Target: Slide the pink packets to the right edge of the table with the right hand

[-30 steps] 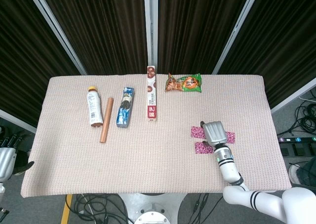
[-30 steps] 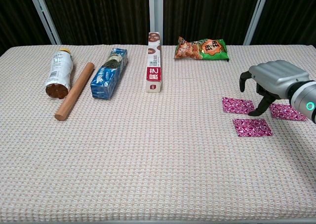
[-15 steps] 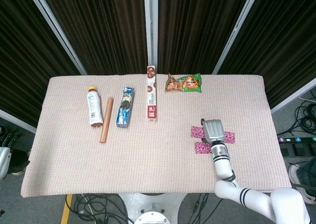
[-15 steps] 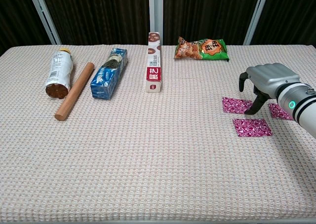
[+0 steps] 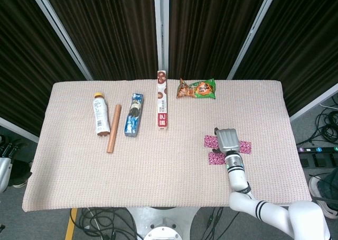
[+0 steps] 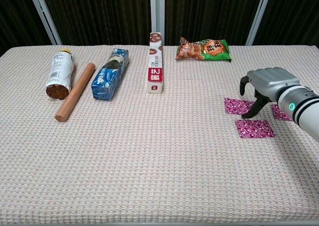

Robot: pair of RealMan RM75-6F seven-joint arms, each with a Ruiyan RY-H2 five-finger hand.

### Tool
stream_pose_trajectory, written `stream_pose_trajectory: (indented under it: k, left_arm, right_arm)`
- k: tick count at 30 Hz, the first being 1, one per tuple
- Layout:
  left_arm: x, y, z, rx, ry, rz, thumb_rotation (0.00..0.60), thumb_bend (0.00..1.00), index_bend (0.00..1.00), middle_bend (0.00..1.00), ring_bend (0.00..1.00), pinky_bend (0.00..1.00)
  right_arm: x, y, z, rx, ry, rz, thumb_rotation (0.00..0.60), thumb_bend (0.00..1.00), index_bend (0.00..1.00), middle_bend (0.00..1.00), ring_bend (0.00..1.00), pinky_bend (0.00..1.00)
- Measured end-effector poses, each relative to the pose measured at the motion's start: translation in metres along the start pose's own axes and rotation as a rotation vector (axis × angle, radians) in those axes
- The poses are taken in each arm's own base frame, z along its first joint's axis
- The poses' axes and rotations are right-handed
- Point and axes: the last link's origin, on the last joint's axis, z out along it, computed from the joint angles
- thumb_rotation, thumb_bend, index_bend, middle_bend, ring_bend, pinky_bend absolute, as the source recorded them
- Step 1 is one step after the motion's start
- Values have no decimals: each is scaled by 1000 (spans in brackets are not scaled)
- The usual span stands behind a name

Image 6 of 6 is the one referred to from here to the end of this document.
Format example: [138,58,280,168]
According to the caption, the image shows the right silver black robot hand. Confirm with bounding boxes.
[239,67,301,119]

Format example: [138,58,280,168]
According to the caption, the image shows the magenta patterned cloth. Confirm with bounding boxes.
[224,98,256,115]

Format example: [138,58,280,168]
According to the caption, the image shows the dark brown curtain panel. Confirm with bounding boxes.
[41,0,157,46]
[164,0,265,46]
[254,0,319,49]
[0,0,52,56]

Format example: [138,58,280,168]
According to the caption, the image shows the green orange snack bag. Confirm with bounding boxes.
[175,36,232,63]

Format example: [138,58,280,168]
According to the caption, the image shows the long white red box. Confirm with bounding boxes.
[147,32,165,94]

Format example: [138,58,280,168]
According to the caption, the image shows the pink woven tablecloth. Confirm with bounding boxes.
[0,44,319,226]

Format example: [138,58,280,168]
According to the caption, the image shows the blue cookie box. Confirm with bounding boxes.
[91,48,130,102]

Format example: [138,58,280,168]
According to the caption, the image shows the wooden rolling pin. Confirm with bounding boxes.
[54,63,96,122]

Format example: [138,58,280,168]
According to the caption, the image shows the white label drink bottle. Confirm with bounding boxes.
[45,48,75,101]

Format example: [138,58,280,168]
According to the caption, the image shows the white metal frame post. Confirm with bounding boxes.
[245,0,274,46]
[26,0,62,46]
[150,0,165,46]

